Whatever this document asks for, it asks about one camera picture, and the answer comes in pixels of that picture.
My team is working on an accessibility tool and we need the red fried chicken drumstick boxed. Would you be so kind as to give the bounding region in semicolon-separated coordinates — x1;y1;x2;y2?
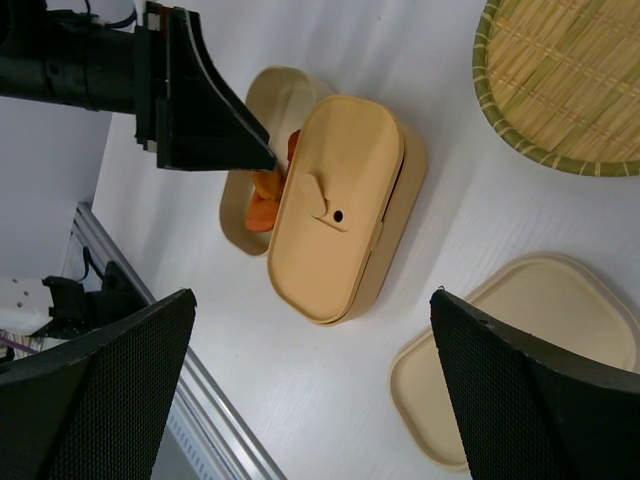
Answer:
287;129;301;163

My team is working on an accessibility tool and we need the beige lunch box container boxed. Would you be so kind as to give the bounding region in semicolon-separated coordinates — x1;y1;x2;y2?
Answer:
219;65;335;257

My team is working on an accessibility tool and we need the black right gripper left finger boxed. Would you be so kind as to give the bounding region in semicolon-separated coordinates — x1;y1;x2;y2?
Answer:
1;289;197;479

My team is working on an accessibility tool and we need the slotted cable duct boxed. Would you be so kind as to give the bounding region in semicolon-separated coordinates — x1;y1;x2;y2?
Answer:
167;406;232;479

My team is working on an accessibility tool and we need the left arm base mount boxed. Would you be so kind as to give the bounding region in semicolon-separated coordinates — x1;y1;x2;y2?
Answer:
33;261;149;340

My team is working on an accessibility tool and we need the orange fried chicken piece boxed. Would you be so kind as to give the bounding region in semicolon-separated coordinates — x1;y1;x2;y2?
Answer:
245;171;283;233

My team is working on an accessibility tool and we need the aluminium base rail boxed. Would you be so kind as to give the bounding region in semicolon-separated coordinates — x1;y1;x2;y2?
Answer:
64;202;291;480

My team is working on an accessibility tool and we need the round woven bamboo tray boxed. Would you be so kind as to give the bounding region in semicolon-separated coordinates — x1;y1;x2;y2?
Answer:
472;1;639;177

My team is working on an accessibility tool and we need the orange lunch box container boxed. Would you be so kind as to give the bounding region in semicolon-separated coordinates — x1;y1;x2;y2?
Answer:
308;123;428;327

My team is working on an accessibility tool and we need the beige lunch box lid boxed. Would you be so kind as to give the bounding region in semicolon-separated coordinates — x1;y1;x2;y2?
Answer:
390;253;639;473

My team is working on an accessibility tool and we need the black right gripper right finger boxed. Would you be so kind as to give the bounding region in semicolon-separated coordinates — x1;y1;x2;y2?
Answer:
430;289;639;479

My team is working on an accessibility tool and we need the orange lunch box lid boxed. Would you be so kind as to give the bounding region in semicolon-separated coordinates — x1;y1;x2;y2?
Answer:
267;95;405;326

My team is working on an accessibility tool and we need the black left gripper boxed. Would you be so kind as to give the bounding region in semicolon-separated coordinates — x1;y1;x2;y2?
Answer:
1;7;276;172

